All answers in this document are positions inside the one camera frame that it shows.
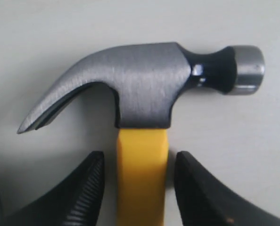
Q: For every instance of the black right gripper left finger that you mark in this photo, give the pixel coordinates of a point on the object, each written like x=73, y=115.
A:
x=76, y=201

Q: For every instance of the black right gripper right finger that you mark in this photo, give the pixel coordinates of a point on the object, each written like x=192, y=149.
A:
x=203, y=200

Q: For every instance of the yellow black claw hammer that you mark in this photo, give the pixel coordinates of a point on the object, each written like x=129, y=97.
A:
x=146, y=80

